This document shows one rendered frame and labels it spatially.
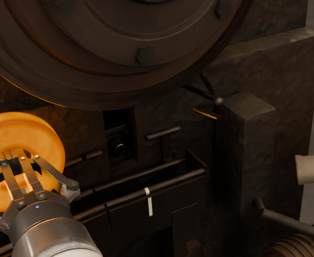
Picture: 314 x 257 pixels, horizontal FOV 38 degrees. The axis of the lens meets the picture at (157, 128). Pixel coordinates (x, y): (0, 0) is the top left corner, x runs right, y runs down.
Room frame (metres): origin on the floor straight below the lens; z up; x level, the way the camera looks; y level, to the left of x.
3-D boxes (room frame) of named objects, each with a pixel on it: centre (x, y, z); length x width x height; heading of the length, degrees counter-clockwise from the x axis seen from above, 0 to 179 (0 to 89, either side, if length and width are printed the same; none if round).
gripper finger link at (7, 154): (0.56, 0.22, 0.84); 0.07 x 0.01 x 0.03; 26
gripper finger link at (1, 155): (0.53, 0.23, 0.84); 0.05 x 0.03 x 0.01; 26
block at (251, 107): (0.77, -0.17, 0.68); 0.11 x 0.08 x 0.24; 26
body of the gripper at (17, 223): (0.42, 0.15, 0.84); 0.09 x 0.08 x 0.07; 26
